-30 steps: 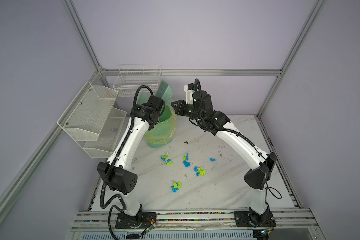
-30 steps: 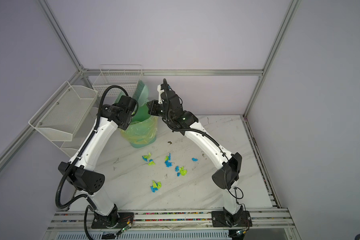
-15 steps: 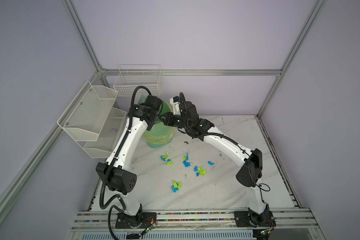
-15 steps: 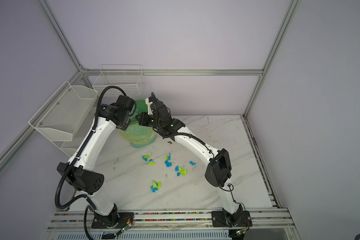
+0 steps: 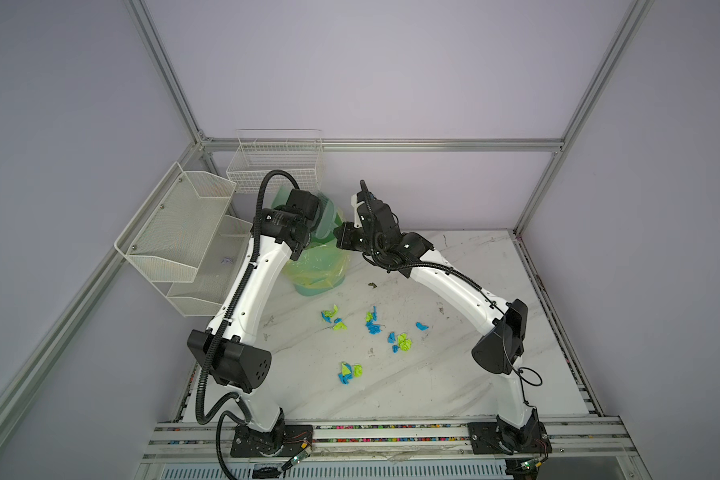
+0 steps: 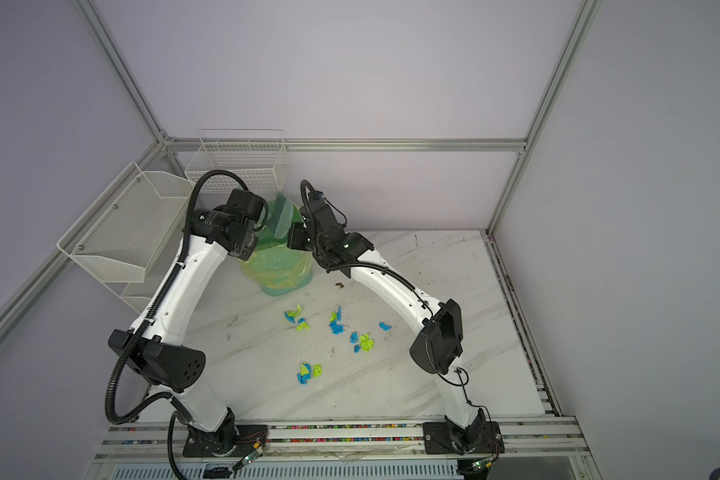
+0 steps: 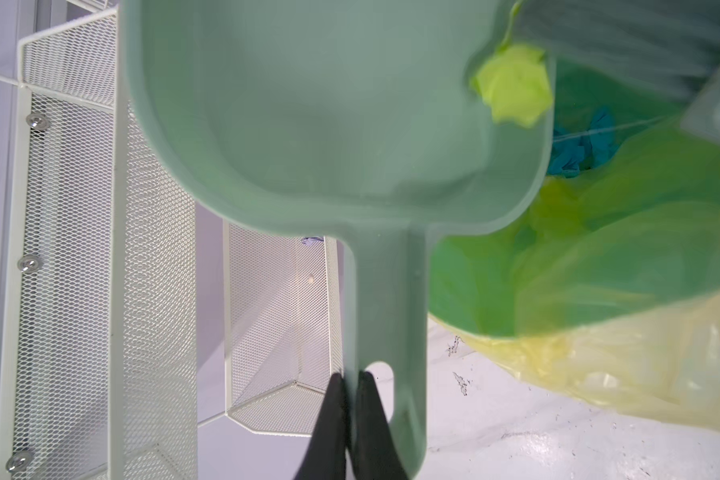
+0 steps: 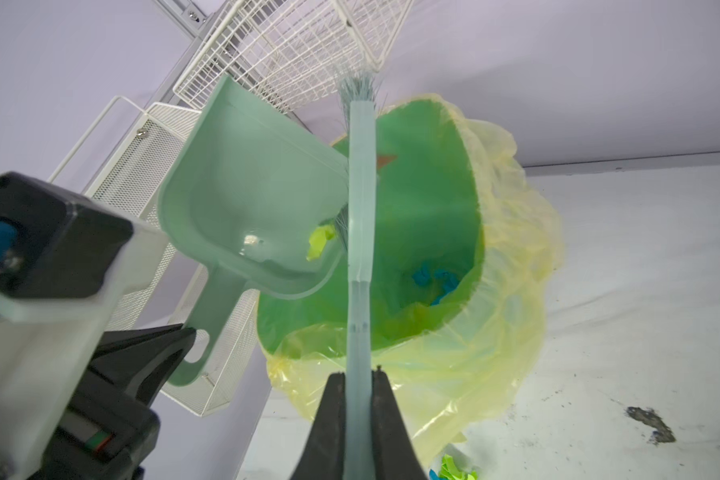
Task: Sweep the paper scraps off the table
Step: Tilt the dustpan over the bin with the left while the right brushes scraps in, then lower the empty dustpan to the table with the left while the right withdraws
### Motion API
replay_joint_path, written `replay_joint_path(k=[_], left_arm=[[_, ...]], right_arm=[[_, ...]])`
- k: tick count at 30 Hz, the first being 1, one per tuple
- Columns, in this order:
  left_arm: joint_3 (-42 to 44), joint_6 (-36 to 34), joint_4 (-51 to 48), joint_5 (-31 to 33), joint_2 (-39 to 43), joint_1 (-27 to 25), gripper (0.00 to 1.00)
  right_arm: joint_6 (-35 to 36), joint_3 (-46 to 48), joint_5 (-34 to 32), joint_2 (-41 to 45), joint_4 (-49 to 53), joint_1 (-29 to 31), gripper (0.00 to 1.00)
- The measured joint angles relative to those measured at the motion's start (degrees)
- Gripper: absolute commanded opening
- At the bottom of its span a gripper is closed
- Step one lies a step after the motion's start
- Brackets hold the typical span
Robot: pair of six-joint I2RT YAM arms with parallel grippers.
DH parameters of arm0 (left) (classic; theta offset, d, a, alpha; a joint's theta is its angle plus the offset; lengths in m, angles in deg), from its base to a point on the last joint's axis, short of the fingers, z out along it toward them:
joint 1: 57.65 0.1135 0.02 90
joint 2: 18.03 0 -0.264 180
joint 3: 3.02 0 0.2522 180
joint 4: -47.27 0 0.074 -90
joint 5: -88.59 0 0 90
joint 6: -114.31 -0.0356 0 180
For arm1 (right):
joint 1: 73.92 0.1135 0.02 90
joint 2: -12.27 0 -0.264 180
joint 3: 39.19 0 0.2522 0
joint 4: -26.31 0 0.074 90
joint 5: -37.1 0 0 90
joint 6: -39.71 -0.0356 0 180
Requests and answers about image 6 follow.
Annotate white mesh shelf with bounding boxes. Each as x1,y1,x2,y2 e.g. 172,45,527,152
57,163,193,283
119,222,183,313

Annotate aluminium frame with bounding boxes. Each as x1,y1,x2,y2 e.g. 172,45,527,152
0,1,601,354

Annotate blue green scraps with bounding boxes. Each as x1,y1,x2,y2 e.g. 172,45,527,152
284,304,311,331
350,332,375,353
297,362,323,385

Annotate yellow bin liner bag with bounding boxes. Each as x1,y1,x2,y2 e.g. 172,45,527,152
238,200,318,290

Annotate blue green scraps front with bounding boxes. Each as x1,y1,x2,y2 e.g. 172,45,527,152
297,362,323,385

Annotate lower white mesh shelf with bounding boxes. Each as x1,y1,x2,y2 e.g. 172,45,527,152
119,222,183,313

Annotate green trash bin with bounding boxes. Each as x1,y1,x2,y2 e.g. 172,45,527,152
239,200,317,298

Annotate upper white mesh shelf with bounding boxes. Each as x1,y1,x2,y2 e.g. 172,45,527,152
57,163,193,283

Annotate green hand brush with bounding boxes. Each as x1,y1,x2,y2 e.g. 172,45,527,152
271,193,294,240

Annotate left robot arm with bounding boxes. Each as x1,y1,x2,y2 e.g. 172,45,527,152
104,169,268,457

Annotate green plastic dustpan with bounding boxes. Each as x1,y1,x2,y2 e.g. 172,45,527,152
254,201,279,233

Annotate white wire basket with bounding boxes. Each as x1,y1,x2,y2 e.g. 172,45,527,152
185,129,290,196

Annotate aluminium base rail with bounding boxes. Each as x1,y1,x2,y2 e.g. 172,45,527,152
86,417,602,479

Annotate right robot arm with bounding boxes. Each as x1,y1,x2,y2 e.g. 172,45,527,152
287,180,504,461

